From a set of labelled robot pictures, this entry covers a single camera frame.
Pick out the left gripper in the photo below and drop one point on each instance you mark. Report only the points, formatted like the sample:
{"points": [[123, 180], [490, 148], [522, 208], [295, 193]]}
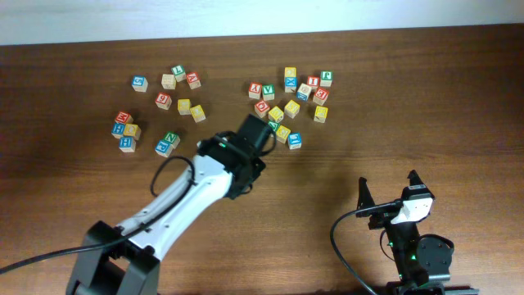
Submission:
{"points": [[261, 165]]}

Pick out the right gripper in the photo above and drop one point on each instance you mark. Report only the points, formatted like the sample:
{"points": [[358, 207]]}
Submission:
{"points": [[380, 220]]}

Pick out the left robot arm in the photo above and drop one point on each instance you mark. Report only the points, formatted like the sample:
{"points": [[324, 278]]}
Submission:
{"points": [[126, 259]]}

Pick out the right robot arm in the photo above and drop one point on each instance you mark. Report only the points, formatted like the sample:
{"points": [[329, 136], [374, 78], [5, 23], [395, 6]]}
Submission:
{"points": [[422, 261]]}

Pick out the green Z block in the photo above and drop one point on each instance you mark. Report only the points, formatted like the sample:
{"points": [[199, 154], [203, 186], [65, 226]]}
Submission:
{"points": [[274, 125]]}

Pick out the red Q block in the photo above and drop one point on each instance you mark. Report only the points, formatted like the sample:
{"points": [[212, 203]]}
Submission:
{"points": [[261, 108]]}

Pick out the blue lower right block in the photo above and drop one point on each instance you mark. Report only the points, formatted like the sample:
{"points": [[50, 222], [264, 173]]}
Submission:
{"points": [[294, 141]]}

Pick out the yellow block tilted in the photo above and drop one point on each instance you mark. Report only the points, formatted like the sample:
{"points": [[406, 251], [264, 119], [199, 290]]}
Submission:
{"points": [[198, 113]]}

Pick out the yellow U block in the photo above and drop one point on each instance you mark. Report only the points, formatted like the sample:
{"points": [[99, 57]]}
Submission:
{"points": [[291, 109]]}

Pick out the red Y block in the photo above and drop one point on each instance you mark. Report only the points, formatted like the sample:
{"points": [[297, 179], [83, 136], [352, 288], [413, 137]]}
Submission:
{"points": [[254, 90]]}

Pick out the green V block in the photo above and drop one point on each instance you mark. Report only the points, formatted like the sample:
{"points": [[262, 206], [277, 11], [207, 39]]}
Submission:
{"points": [[268, 92]]}

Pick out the green N block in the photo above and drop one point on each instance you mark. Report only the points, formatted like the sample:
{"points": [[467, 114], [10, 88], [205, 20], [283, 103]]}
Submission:
{"points": [[172, 138]]}

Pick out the blue P block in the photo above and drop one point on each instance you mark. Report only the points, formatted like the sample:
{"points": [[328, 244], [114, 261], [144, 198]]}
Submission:
{"points": [[164, 148]]}

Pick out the yellow block left pair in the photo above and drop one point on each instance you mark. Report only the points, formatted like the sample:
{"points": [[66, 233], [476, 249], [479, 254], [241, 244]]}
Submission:
{"points": [[184, 107]]}

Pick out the blue X block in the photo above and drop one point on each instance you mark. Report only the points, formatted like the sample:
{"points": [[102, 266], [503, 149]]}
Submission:
{"points": [[290, 84]]}

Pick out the blue side wooden block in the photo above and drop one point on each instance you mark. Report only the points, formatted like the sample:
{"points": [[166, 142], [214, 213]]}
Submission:
{"points": [[303, 92]]}

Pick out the red A block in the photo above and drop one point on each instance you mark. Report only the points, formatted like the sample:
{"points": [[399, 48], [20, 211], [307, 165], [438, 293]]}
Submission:
{"points": [[193, 80]]}

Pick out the red E block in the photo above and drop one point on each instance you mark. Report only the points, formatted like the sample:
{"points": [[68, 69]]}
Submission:
{"points": [[320, 96]]}

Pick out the yellow top block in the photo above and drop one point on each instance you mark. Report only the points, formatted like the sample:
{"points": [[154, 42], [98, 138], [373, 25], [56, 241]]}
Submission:
{"points": [[290, 72]]}

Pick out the red 6 block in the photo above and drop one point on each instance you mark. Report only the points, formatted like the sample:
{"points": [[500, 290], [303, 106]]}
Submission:
{"points": [[163, 101]]}

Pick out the red I block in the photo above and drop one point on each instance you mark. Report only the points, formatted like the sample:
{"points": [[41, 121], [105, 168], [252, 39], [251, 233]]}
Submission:
{"points": [[313, 82]]}

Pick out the plain wooden block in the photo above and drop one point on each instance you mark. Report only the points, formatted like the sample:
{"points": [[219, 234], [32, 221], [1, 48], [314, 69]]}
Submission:
{"points": [[168, 81]]}

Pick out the green T block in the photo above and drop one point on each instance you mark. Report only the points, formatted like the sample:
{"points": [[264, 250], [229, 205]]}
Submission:
{"points": [[179, 73]]}

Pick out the yellow O block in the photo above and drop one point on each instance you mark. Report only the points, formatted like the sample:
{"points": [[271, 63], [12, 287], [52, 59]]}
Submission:
{"points": [[133, 131]]}

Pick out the blue H block lower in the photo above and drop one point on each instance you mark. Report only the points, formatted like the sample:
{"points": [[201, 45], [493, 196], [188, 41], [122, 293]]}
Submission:
{"points": [[127, 144]]}

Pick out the blue h block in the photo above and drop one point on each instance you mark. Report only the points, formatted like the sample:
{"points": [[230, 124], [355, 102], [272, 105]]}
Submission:
{"points": [[117, 130], [127, 144]]}

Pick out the blue 5 block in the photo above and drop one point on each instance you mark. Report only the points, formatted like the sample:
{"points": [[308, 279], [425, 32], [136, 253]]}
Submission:
{"points": [[139, 83]]}

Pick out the red M block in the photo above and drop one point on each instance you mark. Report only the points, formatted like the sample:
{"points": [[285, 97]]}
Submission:
{"points": [[123, 118]]}

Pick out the blue H block upper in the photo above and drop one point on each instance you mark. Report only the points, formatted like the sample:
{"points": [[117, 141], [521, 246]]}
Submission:
{"points": [[117, 130]]}

